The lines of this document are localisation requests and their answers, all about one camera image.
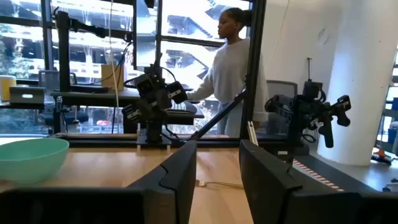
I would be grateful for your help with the green plastic bowl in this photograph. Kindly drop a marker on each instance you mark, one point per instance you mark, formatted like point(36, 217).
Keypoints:
point(29, 160)

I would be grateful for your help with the black frame base rail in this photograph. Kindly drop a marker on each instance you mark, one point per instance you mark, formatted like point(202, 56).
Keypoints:
point(102, 141)

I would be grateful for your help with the gold metal fork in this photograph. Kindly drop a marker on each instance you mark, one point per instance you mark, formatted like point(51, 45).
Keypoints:
point(217, 183)

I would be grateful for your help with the black diagonal frame strut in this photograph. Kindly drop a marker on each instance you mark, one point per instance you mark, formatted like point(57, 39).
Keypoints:
point(217, 116)

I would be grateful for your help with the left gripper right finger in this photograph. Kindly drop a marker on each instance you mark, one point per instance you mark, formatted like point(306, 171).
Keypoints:
point(264, 186)

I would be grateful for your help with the person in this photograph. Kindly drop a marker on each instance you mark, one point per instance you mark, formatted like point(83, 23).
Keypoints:
point(231, 71)

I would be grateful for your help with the black desk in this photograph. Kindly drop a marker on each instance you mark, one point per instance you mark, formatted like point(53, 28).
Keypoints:
point(93, 96)

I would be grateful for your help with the white plastic strip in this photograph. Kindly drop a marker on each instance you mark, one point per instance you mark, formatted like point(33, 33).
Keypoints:
point(252, 133)

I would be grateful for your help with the red white striped strip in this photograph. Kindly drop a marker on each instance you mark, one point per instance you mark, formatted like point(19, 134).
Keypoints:
point(317, 176)

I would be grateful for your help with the black vertical frame post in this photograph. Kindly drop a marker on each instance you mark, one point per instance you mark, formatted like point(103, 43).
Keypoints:
point(252, 62)

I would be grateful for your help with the brown cardboard box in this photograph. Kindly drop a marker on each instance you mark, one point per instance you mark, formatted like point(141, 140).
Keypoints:
point(109, 77)

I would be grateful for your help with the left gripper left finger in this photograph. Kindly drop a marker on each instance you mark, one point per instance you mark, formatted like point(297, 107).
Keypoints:
point(174, 186)

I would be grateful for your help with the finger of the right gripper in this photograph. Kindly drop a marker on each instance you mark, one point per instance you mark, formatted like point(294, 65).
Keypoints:
point(178, 92)
point(133, 114)

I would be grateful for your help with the grey metal box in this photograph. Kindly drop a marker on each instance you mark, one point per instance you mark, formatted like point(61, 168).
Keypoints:
point(26, 95)

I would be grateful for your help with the yellow cup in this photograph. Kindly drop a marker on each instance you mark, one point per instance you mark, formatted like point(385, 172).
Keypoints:
point(7, 87)

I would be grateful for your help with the grey office chair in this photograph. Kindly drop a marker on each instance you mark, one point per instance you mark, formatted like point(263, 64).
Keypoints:
point(281, 88)

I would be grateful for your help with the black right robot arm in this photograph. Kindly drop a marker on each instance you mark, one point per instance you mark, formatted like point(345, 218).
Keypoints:
point(154, 130)

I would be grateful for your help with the white round pillar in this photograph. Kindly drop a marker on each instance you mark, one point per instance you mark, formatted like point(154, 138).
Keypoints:
point(357, 77)

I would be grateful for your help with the orange black floor tool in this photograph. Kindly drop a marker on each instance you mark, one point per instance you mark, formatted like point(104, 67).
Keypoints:
point(382, 157)

